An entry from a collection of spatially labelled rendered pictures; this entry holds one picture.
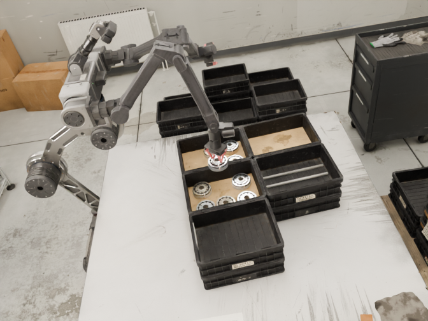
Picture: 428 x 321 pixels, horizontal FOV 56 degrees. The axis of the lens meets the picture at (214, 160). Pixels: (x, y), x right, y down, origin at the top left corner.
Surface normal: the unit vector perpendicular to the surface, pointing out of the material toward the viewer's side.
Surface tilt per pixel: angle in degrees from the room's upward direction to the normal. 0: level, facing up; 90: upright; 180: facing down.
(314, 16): 90
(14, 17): 90
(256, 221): 0
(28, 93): 89
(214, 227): 0
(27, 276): 0
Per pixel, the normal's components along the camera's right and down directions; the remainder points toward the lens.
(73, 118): 0.07, 0.66
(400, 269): -0.14, -0.73
